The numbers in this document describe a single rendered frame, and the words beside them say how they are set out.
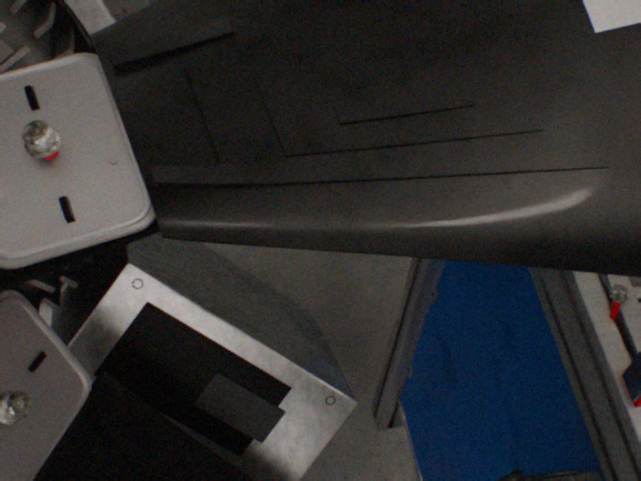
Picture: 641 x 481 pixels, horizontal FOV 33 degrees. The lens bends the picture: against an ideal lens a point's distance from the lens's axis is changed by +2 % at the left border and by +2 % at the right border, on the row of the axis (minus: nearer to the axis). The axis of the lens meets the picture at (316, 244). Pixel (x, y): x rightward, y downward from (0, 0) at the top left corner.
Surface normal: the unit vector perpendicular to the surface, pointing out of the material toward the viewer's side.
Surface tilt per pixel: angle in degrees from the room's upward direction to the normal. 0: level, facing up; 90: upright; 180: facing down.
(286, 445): 50
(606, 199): 22
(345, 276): 0
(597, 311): 0
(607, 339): 0
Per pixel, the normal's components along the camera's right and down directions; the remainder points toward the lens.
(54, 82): 0.00, -0.51
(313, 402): 0.20, 0.32
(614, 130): 0.19, -0.21
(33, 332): 0.82, -0.20
